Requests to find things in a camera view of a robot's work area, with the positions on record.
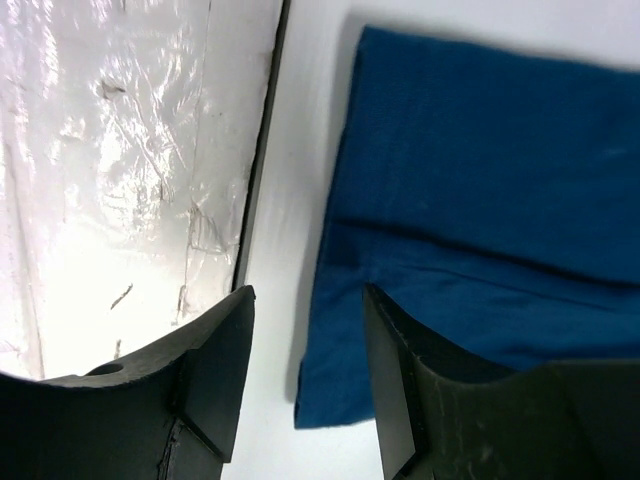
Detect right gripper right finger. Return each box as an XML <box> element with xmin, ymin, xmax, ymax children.
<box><xmin>363</xmin><ymin>284</ymin><xmax>639</xmax><ymax>479</ymax></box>

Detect blue t shirt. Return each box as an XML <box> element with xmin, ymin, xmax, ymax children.
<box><xmin>294</xmin><ymin>26</ymin><xmax>639</xmax><ymax>429</ymax></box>

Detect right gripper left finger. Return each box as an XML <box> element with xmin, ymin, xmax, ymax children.
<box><xmin>1</xmin><ymin>286</ymin><xmax>255</xmax><ymax>479</ymax></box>

